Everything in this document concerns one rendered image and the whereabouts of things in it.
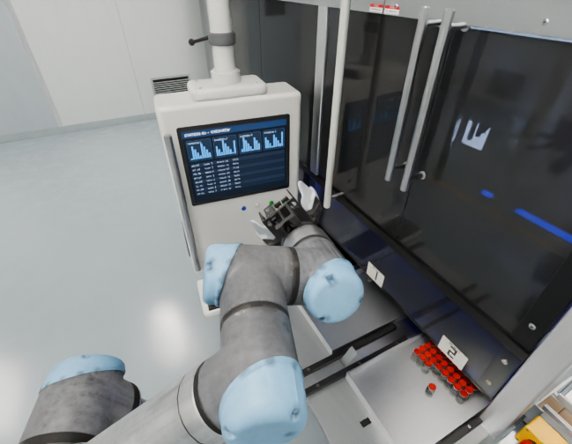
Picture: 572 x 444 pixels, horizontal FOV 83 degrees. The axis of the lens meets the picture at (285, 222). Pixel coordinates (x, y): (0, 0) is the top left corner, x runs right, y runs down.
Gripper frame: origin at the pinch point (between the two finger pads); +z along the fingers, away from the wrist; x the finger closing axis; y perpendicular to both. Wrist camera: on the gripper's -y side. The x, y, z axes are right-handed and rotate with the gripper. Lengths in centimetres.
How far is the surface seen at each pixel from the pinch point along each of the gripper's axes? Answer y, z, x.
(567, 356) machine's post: -51, -29, -26
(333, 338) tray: -56, 18, 17
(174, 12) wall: 131, 498, -36
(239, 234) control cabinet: -23, 65, 26
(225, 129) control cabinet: 16, 52, 0
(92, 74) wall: 139, 485, 109
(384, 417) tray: -65, -8, 16
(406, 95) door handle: 0.1, 7.5, -38.3
